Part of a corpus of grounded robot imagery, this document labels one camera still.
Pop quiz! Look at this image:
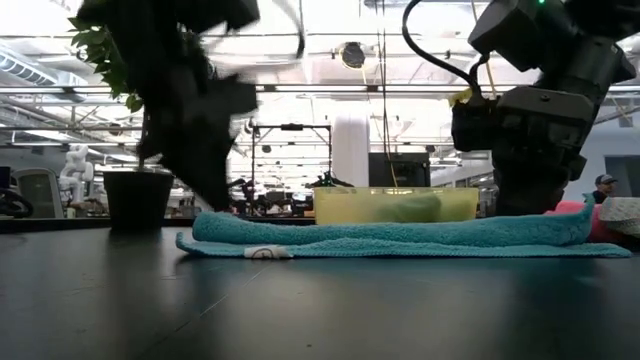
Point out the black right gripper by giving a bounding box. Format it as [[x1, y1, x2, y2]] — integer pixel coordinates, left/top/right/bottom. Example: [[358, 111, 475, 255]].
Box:
[[490, 142, 589, 218]]

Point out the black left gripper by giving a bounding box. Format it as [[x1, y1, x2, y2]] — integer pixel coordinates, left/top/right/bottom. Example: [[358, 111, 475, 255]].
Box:
[[135, 69, 260, 212]]

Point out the pink microfiber towel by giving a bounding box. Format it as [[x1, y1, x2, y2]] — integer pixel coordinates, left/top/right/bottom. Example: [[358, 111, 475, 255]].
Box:
[[543, 200, 632, 246]]

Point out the white microfiber towel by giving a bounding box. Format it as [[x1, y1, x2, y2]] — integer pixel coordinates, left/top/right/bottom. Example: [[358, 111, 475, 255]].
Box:
[[598, 195, 640, 239]]

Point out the lime green microfiber towel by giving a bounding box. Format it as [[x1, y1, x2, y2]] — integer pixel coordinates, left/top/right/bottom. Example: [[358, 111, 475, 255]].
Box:
[[374, 193, 444, 224]]

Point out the teal terry towel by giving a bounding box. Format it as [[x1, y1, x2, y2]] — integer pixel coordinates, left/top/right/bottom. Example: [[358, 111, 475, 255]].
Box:
[[174, 201, 634, 261]]

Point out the yellow plastic bin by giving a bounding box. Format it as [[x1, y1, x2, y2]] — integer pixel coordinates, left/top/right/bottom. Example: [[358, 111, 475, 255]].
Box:
[[312, 186, 481, 227]]

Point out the green potted plant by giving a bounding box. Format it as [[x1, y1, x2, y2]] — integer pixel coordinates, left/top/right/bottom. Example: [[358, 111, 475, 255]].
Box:
[[68, 9, 176, 233]]

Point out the person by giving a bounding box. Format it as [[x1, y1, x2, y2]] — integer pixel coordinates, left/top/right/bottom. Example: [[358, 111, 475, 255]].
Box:
[[591, 173, 619, 206]]

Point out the white humanoid robot figure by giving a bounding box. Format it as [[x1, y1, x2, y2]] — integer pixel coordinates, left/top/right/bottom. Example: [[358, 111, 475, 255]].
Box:
[[58, 143, 96, 207]]

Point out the black cabinet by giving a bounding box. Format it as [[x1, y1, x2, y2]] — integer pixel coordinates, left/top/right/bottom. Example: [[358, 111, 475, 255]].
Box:
[[368, 152, 432, 189]]

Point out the grey mesh chair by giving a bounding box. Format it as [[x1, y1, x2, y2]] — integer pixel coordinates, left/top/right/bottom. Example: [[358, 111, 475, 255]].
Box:
[[10, 166, 66, 220]]

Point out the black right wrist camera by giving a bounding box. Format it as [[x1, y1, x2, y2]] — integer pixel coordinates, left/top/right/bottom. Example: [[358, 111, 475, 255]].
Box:
[[450, 84, 597, 153]]

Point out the black metal frame rig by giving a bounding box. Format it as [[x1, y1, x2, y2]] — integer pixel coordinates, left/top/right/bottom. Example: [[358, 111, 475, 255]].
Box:
[[247, 123, 334, 192]]

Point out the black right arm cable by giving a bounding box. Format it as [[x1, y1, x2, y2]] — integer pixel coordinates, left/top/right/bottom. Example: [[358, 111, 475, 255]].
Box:
[[400, 0, 491, 99]]

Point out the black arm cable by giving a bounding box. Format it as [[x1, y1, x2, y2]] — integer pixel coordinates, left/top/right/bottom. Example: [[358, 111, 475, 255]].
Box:
[[400, 0, 491, 99], [272, 0, 308, 61]]

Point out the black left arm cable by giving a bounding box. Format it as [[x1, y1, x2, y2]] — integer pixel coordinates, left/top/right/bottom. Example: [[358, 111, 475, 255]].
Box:
[[272, 0, 308, 61]]

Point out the black hanging cable reel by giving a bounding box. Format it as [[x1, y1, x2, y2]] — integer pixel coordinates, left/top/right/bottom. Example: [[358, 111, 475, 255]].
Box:
[[339, 41, 367, 71]]

